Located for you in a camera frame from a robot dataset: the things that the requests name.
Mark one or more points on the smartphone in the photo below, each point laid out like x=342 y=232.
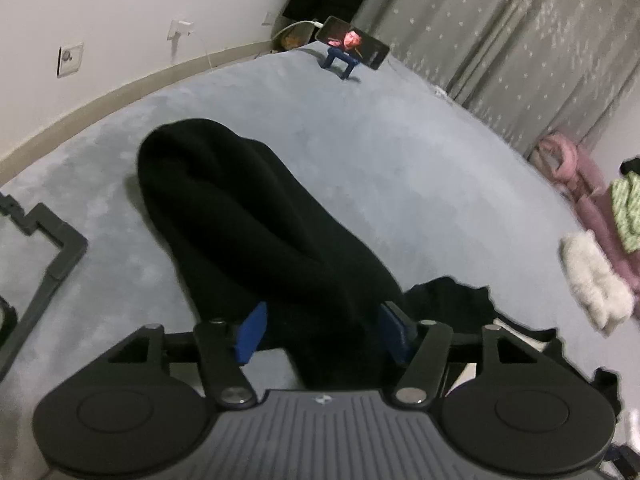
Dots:
x=355 y=42

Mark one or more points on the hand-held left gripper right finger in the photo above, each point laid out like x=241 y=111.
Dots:
x=397 y=335

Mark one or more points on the black plastic frame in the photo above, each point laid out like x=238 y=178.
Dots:
x=65 y=250

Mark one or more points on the blue phone stand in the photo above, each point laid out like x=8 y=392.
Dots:
x=340 y=60

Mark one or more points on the black garment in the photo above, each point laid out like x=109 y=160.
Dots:
x=631 y=167

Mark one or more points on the white wall socket with plug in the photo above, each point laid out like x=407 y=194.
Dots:
x=179 y=30

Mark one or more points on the green patterned garment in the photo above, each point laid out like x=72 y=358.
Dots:
x=627 y=210

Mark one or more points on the grey bed blanket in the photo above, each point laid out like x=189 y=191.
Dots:
x=400 y=170

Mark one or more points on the grey star curtain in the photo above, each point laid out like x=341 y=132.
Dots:
x=500 y=35

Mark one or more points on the white fluffy garment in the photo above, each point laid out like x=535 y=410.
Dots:
x=590 y=280

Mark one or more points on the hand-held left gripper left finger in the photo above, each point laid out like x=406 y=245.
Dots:
x=252 y=332

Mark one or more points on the black and cream sweatshirt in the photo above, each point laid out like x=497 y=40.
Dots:
x=250 y=220

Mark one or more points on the pink quilt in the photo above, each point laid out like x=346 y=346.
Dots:
x=585 y=185

